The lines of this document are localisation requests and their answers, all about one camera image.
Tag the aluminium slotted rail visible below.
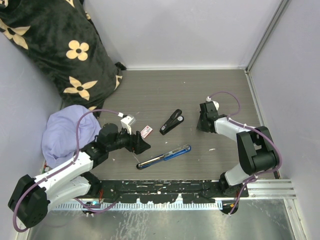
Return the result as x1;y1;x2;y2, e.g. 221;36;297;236
49;178;298;201

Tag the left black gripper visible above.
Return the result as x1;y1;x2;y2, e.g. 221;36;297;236
107;125;150;155

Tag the purple cable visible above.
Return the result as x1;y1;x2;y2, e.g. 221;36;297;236
206;91;283;216
12;109;126;233

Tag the black floral plush blanket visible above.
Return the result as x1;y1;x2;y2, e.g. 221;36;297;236
0;0;126;117

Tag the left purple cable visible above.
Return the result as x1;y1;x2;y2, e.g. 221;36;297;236
12;109;126;233

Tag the black mounting base plate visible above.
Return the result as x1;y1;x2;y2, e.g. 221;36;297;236
81;180;249;204

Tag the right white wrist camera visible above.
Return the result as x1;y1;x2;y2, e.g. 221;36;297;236
206;96;220;110

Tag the lavender crumpled cloth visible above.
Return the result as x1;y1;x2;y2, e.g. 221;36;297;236
41;105;101;169

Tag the white slotted cable duct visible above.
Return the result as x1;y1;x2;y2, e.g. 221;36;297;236
53;199;223;211

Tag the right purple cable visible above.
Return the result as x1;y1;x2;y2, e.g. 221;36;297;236
206;91;283;216

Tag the blue stapler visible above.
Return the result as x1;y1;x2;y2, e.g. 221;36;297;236
136;144;192;170

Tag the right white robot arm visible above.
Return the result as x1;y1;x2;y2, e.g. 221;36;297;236
197;101;280;197

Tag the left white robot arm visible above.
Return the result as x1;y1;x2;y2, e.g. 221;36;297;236
8;123;151;233

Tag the aluminium corner frame post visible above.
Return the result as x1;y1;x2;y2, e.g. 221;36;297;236
243;0;293;73

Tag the white red staple box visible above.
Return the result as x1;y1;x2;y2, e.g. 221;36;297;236
140;125;153;139

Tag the black stapler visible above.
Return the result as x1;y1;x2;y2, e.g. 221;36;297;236
159;109;184;136

